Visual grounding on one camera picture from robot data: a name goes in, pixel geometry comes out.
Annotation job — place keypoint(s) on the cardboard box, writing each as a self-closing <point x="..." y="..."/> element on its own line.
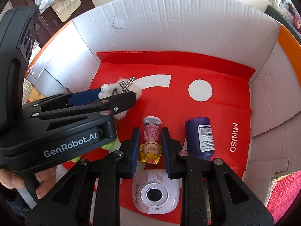
<point x="188" y="28"/>

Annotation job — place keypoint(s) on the white fluffy plush with bow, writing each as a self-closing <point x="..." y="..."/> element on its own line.
<point x="135" y="88"/>

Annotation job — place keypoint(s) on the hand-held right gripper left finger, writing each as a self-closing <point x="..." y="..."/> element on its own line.
<point x="136" y="150"/>

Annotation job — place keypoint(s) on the purple bottle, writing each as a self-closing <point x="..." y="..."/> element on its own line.
<point x="195" y="127"/>

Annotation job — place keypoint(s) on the yellow-haired doll figurine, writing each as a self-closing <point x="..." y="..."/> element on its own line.
<point x="151" y="131"/>

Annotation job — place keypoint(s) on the person's left hand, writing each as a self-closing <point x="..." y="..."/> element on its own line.
<point x="45" y="181"/>

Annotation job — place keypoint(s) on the green knitted ball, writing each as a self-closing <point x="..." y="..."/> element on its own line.
<point x="74" y="159"/>
<point x="108" y="146"/>

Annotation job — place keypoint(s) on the red woven mat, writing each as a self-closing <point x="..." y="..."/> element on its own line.
<point x="287" y="193"/>

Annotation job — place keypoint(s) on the pink toy camera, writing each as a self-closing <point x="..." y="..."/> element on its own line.
<point x="172" y="188"/>

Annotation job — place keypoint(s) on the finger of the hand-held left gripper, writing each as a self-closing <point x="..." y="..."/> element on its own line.
<point x="82" y="97"/>
<point x="117" y="103"/>

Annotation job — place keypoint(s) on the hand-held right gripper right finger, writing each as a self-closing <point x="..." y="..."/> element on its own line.
<point x="165" y="150"/>

